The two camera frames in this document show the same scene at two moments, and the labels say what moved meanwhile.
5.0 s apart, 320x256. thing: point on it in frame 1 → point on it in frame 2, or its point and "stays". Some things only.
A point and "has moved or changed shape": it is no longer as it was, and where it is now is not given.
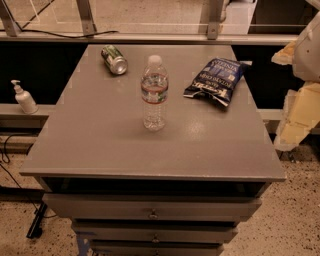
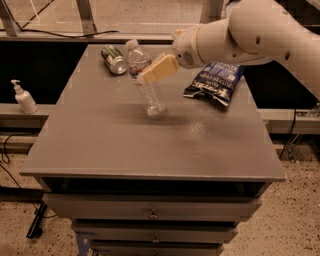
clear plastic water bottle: x=154 y=85 has moved or changed shape
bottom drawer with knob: x=155 y=248 stays
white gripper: x=309 y=55 → x=184 y=46
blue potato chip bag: x=218 y=77 stays
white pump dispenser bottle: x=24 y=99 stays
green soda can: x=114 y=60 stays
